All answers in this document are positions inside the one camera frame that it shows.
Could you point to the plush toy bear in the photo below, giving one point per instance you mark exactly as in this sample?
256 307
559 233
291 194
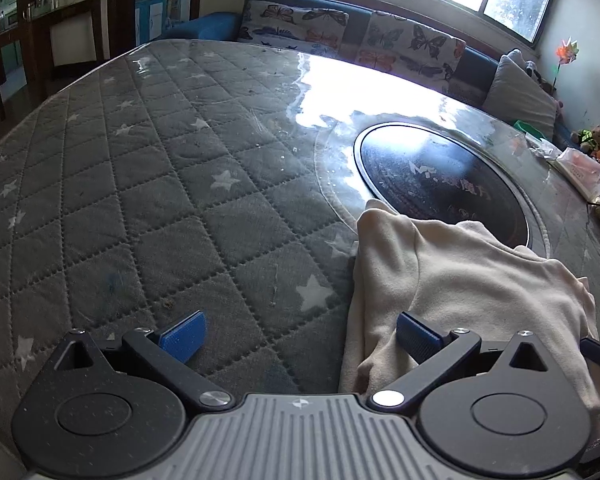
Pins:
588 141

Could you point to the blue sofa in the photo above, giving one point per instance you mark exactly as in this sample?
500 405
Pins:
473 78

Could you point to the colourful pinwheel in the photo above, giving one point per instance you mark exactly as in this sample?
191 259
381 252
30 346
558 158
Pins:
567 52

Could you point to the dark wooden door frame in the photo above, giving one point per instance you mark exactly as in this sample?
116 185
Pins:
121 24

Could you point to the grey pillow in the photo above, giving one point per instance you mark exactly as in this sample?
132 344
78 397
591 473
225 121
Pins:
514 95

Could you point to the cream white garment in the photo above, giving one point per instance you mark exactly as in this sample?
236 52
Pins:
459 275

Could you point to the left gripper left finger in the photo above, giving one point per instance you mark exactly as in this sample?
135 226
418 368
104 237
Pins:
162 356

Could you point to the dark wooden side table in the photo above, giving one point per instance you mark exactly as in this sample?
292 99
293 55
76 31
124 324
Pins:
56 43

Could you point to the left butterfly cushion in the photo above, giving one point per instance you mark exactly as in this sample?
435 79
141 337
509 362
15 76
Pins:
317 31

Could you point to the pink plastic bag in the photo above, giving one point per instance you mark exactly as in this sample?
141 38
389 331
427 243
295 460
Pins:
581 171

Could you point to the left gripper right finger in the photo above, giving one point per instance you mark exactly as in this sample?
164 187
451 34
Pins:
440 359

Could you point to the right butterfly cushion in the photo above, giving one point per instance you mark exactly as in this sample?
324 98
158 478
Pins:
410 50

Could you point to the black round hotplate inset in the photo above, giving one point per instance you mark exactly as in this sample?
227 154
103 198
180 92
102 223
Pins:
427 175

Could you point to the grey quilted table cover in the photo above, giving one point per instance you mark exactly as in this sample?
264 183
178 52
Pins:
203 175

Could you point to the blue cabinet in doorway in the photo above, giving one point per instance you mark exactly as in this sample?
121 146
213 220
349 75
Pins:
150 19

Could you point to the butterfly cushion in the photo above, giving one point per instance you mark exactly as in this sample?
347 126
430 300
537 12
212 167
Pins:
410 50
317 31

